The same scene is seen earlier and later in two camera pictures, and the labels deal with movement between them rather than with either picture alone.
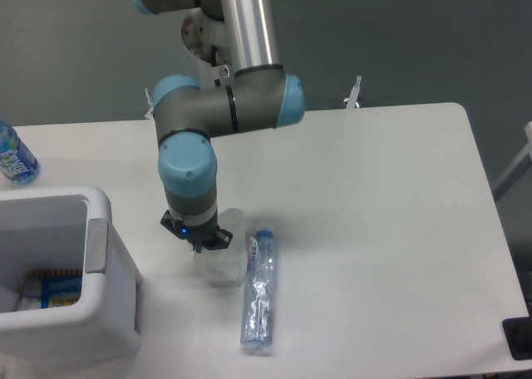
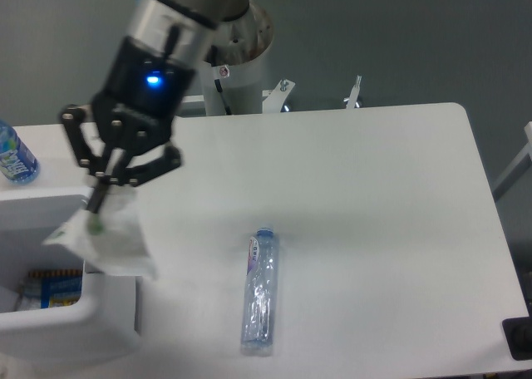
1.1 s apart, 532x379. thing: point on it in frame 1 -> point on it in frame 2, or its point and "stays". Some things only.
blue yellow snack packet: [51, 288] stays
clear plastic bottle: [258, 290] stays
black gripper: [198, 235] -> [134, 112]
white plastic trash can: [69, 228] stays
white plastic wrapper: [225, 268] -> [110, 239]
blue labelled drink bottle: [17, 162] stays
